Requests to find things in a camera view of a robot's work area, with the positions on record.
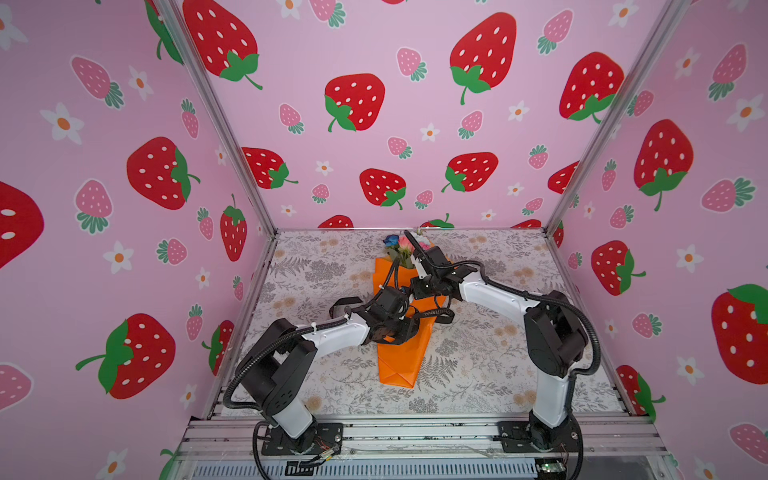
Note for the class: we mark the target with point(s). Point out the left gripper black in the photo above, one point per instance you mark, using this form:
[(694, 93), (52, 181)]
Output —
[(404, 334)]

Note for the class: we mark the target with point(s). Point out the corner aluminium post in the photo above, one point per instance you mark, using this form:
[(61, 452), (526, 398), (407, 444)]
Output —
[(180, 35), (660, 34)]

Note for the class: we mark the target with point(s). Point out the orange wrapping paper sheet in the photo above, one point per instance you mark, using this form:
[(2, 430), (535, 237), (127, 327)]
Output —
[(399, 365)]

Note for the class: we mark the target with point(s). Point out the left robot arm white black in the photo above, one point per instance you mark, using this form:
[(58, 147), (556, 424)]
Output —
[(268, 379)]

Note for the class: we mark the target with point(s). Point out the right corner aluminium post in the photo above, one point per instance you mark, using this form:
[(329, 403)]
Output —
[(660, 34)]

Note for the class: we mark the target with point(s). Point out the left corner aluminium post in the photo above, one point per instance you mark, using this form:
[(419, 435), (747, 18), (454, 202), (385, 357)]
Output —
[(180, 35)]

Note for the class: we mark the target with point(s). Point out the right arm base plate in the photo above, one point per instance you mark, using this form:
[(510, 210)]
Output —
[(537, 438)]

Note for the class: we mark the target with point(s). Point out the blue fake rose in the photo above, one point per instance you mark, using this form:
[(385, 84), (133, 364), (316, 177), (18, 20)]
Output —
[(391, 241)]

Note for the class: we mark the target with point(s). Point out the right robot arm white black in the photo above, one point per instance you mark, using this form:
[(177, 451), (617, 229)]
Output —
[(561, 341)]

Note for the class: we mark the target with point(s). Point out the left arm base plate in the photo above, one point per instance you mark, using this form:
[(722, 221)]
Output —
[(318, 438)]

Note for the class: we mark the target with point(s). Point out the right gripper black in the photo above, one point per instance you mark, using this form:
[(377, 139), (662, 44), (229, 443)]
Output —
[(415, 290)]

